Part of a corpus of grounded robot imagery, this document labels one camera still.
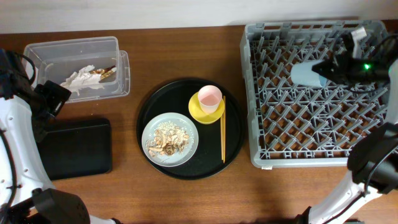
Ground yellow bowl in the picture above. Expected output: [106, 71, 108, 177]
[188, 92, 225, 124]

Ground clear plastic waste bin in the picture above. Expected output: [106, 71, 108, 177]
[24, 36, 130, 103]

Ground grey plate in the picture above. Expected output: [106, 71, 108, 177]
[141, 113, 199, 167]

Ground gold foil wrapper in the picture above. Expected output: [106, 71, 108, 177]
[90, 65, 117, 80]

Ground round black tray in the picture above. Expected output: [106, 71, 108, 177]
[136, 78, 246, 180]

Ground blue cup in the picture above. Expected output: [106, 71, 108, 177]
[290, 60, 328, 88]

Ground wooden chopstick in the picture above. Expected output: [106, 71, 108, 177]
[223, 96, 226, 163]
[220, 113, 224, 163]

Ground white tissue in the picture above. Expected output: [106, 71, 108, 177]
[60, 72, 91, 95]
[70, 65, 104, 89]

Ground pink cup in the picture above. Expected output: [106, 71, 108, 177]
[198, 85, 222, 114]

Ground right wooden chopstick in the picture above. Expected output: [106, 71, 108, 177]
[223, 96, 226, 163]

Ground food scraps on plate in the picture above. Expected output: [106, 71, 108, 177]
[146, 121, 190, 157]

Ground grey dishwasher rack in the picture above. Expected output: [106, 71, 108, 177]
[240, 21, 397, 169]

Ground black rectangular tray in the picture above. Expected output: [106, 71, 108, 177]
[37, 118, 113, 180]

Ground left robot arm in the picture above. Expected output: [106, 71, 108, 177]
[1, 50, 118, 223]

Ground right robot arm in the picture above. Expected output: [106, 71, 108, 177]
[290, 34, 397, 223]

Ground left wooden chopstick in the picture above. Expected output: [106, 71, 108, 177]
[220, 113, 224, 163]

